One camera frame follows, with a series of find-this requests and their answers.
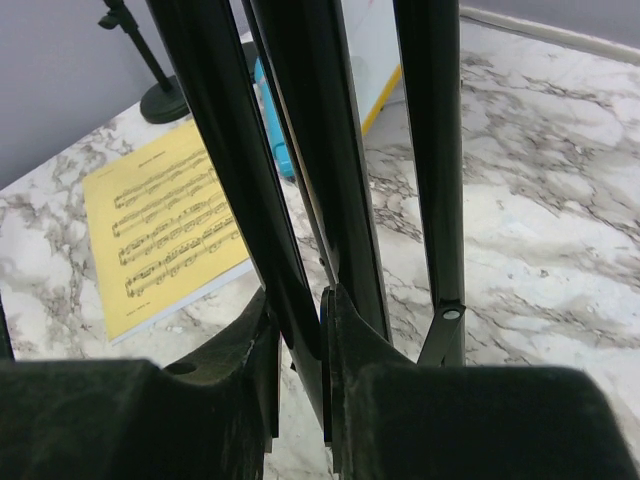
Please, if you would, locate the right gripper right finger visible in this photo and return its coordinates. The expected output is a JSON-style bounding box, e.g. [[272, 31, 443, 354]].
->
[[321, 286, 638, 479]]

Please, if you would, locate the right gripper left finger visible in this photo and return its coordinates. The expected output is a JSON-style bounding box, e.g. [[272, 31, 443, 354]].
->
[[1, 292, 280, 479]]

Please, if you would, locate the yellow sheet music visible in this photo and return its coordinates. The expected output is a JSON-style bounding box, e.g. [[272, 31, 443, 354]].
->
[[83, 121, 253, 342]]

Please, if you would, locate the blue-headed microphone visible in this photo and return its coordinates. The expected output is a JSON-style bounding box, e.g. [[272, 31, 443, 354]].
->
[[254, 57, 295, 179]]

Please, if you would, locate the black tripod music stand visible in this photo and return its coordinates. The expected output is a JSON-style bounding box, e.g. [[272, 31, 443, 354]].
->
[[149, 1, 465, 429]]

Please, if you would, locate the yellow-framed whiteboard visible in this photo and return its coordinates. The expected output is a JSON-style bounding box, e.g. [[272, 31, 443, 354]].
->
[[342, 0, 401, 134]]

